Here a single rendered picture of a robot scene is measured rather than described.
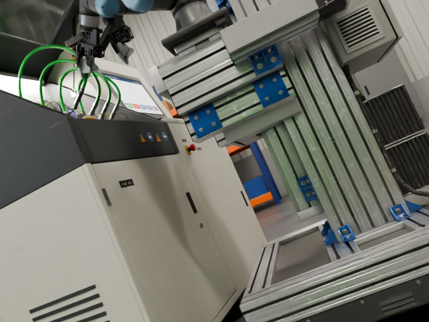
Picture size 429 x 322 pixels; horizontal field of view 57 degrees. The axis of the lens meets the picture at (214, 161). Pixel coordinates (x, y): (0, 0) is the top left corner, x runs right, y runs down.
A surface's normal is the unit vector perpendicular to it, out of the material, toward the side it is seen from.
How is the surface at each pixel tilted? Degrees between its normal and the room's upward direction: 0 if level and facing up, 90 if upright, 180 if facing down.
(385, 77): 90
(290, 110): 90
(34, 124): 90
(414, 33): 90
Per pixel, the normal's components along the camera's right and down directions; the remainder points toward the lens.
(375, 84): -0.20, 0.00
